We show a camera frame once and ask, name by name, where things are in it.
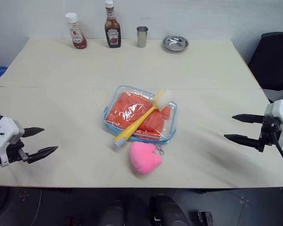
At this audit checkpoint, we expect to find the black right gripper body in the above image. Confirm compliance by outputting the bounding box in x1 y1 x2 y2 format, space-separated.
258 115 283 153

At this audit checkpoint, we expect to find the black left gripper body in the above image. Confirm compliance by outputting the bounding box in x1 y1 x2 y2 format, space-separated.
5 139 30 163

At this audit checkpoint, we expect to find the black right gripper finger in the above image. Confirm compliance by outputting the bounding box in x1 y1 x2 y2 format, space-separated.
224 134 260 149
232 113 266 125

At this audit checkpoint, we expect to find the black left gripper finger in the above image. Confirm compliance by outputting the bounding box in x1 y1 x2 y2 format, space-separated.
27 145 59 164
22 127 45 139

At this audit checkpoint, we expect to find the clear pouch with orange contents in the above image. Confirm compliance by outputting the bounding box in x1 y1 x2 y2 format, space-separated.
101 85 179 145

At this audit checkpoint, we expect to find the black office chair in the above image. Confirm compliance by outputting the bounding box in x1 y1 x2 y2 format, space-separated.
247 31 283 105

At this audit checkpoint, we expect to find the dark rounded robot foot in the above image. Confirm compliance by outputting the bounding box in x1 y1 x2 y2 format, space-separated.
149 194 189 226
99 200 125 226

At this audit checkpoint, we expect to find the stainless steel round dish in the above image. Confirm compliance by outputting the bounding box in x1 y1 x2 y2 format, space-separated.
162 34 190 53

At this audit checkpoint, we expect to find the small red ketchup bottle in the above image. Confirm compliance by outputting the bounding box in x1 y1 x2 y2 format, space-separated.
65 12 88 49

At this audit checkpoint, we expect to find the tall dark sauce bottle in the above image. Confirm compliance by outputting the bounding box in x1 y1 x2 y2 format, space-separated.
104 0 122 49

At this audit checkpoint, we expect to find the stainless steel cup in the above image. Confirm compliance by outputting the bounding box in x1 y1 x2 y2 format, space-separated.
136 26 149 48

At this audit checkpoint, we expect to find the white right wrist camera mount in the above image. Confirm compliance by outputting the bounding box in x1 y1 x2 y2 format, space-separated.
264 99 283 146

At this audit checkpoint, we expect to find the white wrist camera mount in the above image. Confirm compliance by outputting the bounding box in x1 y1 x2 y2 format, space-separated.
264 99 283 146
0 116 25 168

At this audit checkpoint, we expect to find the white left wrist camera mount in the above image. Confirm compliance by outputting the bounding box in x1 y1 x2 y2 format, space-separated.
0 116 25 168

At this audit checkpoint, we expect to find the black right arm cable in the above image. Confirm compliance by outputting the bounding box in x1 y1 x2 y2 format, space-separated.
272 119 283 186

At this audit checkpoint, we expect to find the pink plush heart keychain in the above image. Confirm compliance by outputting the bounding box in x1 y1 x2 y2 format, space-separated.
128 141 165 175

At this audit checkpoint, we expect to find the yellow handled sponge brush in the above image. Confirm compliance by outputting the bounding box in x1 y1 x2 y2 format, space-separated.
112 89 175 148

